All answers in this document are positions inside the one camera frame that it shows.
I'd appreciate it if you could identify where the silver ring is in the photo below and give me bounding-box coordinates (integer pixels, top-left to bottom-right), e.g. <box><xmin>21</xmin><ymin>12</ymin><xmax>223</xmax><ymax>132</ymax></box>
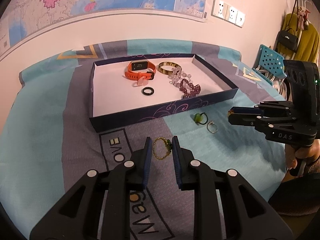
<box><xmin>206</xmin><ymin>120</ymin><xmax>218</xmax><ymax>134</ymax></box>

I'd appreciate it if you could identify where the green stone black ring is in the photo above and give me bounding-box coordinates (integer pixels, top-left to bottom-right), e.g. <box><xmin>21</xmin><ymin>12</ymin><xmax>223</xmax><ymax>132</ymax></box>
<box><xmin>194</xmin><ymin>112</ymin><xmax>209</xmax><ymax>126</ymax></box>

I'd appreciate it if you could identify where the dark garnet bead bracelet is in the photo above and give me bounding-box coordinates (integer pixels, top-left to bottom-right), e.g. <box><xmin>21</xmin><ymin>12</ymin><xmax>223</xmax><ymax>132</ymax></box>
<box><xmin>179</xmin><ymin>78</ymin><xmax>202</xmax><ymax>99</ymax></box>

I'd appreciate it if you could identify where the clear crystal bead bracelet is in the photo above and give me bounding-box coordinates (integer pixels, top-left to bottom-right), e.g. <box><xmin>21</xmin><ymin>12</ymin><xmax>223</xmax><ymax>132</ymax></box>
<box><xmin>167</xmin><ymin>67</ymin><xmax>193</xmax><ymax>86</ymax></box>

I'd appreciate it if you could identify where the tortoiseshell bangle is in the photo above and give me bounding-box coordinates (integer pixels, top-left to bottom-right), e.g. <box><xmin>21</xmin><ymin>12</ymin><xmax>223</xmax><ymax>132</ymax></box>
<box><xmin>158</xmin><ymin>61</ymin><xmax>182</xmax><ymax>75</ymax></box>

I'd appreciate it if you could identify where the pink stone ring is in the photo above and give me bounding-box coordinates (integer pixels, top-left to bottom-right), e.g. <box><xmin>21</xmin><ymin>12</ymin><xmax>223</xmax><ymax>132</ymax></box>
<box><xmin>132</xmin><ymin>77</ymin><xmax>149</xmax><ymax>87</ymax></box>

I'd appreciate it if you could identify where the orange smart watch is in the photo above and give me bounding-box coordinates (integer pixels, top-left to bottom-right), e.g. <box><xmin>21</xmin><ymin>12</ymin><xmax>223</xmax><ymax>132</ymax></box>
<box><xmin>125</xmin><ymin>60</ymin><xmax>156</xmax><ymax>81</ymax></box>

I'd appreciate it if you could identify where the person's right hand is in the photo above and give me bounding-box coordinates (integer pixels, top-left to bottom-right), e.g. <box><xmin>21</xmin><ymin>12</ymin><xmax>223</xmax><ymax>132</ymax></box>
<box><xmin>285</xmin><ymin>140</ymin><xmax>319</xmax><ymax>170</ymax></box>

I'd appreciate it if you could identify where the blue perforated plastic chair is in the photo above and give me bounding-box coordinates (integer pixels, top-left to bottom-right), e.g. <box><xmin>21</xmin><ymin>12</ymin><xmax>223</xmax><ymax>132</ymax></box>
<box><xmin>253</xmin><ymin>44</ymin><xmax>287</xmax><ymax>85</ymax></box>

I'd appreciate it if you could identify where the mustard yellow garment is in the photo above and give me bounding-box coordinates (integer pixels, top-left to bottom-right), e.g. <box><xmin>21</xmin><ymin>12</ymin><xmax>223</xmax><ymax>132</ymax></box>
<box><xmin>282</xmin><ymin>14</ymin><xmax>319</xmax><ymax>63</ymax></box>

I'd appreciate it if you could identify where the black handbag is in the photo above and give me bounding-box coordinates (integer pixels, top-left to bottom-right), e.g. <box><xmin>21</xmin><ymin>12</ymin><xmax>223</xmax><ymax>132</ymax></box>
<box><xmin>278</xmin><ymin>0</ymin><xmax>298</xmax><ymax>53</ymax></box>

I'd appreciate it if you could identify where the teal grey bed sheet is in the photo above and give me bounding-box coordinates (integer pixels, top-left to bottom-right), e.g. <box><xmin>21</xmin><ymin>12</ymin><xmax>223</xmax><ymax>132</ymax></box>
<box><xmin>1</xmin><ymin>40</ymin><xmax>286</xmax><ymax>237</ymax></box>

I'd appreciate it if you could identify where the navy shallow box tray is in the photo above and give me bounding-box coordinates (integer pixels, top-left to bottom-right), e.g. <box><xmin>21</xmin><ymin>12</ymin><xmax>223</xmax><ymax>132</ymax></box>
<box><xmin>89</xmin><ymin>53</ymin><xmax>238</xmax><ymax>133</ymax></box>

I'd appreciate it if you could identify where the black camera box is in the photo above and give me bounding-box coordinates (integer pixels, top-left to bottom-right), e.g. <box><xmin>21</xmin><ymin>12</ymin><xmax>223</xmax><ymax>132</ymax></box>
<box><xmin>284</xmin><ymin>60</ymin><xmax>319</xmax><ymax>127</ymax></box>

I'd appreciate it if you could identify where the white wall socket panel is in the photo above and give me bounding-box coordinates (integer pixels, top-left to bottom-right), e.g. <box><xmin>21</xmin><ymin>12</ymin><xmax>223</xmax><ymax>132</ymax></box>
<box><xmin>211</xmin><ymin>0</ymin><xmax>246</xmax><ymax>28</ymax></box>

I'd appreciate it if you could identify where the colourful wall map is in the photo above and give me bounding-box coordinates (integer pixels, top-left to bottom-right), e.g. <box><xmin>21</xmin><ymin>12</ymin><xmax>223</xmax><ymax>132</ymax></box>
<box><xmin>1</xmin><ymin>0</ymin><xmax>206</xmax><ymax>58</ymax></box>

